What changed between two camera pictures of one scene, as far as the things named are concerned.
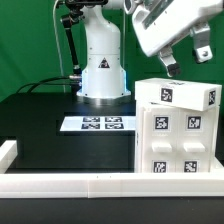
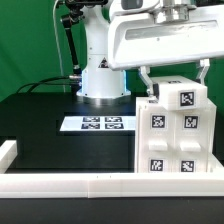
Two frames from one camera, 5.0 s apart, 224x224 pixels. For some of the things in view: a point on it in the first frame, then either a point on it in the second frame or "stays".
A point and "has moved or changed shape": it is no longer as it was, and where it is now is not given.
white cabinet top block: (179, 93) has moved or changed shape
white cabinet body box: (170, 139) stays
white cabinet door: (159, 139) stays
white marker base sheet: (99, 123) stays
